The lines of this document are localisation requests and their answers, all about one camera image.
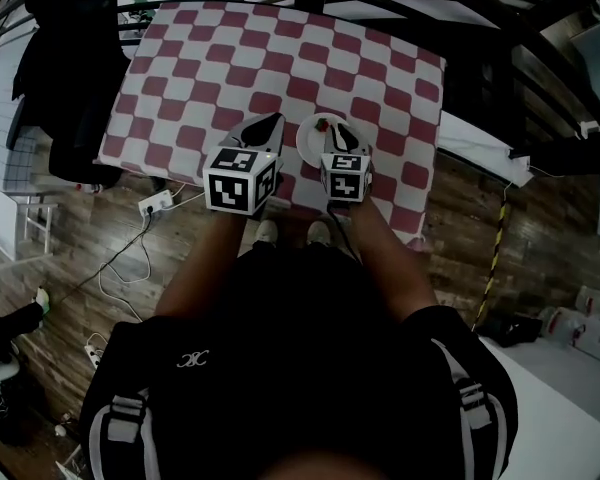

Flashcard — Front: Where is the black bag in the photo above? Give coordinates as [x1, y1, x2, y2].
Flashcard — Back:
[483, 311, 545, 349]

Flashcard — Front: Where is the white grid pattern cloth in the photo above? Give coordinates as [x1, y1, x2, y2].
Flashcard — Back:
[0, 30, 37, 192]

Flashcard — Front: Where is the black jacket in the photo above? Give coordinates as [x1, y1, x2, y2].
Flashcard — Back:
[7, 0, 127, 190]

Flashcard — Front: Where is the person's black clothing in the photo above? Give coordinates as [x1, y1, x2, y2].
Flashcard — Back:
[78, 245, 520, 480]

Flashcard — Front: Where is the white power strip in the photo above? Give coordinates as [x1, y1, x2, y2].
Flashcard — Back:
[137, 188, 175, 218]
[83, 332, 110, 370]

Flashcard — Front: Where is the red white checkered tablecloth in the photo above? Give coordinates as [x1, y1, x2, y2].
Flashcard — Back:
[96, 1, 447, 245]

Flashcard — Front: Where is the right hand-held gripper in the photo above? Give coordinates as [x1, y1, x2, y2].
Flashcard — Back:
[320, 122, 374, 205]

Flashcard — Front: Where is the white plate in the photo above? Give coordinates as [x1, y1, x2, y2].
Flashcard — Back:
[295, 112, 352, 167]

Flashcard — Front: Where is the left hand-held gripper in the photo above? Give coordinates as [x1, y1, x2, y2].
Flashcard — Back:
[202, 112, 287, 217]

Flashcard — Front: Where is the white red device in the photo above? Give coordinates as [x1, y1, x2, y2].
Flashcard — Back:
[539, 306, 600, 364]
[575, 284, 600, 318]

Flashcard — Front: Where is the white floor cable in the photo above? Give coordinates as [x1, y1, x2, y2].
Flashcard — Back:
[97, 217, 154, 325]

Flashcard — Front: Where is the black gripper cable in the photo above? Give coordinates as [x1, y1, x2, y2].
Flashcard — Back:
[326, 201, 364, 267]

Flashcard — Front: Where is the white board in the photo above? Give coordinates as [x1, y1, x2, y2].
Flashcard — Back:
[436, 109, 532, 188]

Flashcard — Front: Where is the person's left shoe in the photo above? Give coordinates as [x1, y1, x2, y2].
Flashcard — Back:
[254, 218, 280, 247]

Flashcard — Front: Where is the white table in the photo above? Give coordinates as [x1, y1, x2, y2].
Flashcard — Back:
[478, 336, 600, 480]

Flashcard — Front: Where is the person's left forearm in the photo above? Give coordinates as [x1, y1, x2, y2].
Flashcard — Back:
[154, 209, 262, 320]

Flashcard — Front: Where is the yellow black striped tape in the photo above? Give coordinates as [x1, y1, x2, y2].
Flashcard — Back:
[471, 199, 510, 333]

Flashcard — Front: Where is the white round stool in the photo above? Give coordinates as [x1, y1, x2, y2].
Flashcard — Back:
[0, 351, 22, 384]

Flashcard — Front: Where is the black floor cable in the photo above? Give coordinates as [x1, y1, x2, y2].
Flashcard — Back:
[53, 211, 155, 305]

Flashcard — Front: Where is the person's shoe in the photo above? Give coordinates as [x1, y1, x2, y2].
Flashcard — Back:
[254, 218, 280, 247]
[306, 220, 332, 247]

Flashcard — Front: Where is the person's right forearm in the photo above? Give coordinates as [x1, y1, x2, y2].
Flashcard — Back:
[346, 195, 439, 322]

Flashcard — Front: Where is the person's right shoe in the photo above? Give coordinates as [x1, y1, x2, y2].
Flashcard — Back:
[306, 220, 332, 247]

